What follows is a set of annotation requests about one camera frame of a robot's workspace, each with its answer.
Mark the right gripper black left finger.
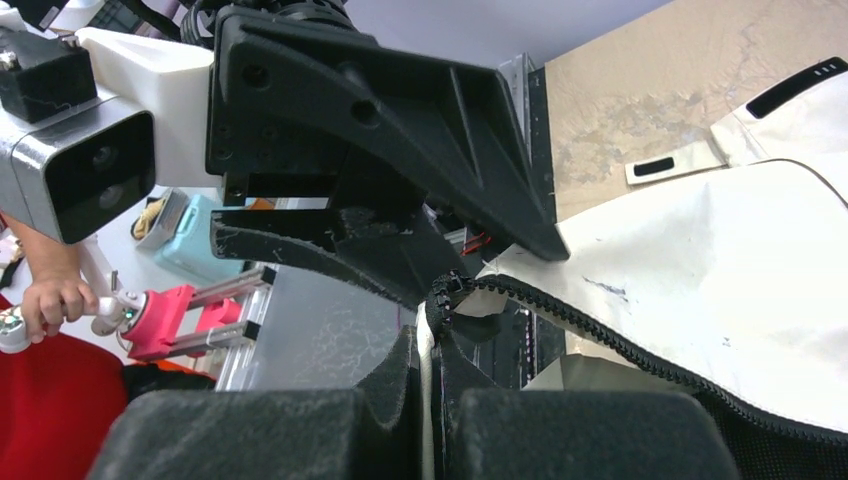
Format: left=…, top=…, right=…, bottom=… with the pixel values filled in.
left=88, top=326, right=420, bottom=479

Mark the red cloth in background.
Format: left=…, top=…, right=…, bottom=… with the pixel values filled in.
left=1, top=328, right=128, bottom=479

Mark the teal box in background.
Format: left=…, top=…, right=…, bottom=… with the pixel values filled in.
left=153, top=194, right=244, bottom=286

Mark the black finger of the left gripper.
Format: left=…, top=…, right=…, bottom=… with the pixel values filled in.
left=210, top=207, right=467, bottom=308
left=205, top=5, right=570, bottom=261

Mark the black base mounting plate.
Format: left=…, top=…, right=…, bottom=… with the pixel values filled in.
left=527, top=67, right=557, bottom=223

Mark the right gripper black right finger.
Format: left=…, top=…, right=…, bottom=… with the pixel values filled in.
left=434, top=337, right=740, bottom=479

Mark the person's hand in background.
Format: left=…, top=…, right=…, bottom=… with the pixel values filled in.
left=20, top=272, right=99, bottom=344

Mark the beige jacket with black lining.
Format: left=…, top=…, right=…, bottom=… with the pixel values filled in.
left=458, top=57, right=847, bottom=479

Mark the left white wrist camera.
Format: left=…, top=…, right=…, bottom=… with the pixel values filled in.
left=1, top=27, right=220, bottom=244

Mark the pink teleoperation handle device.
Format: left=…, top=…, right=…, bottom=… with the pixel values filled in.
left=91, top=266, right=277, bottom=362

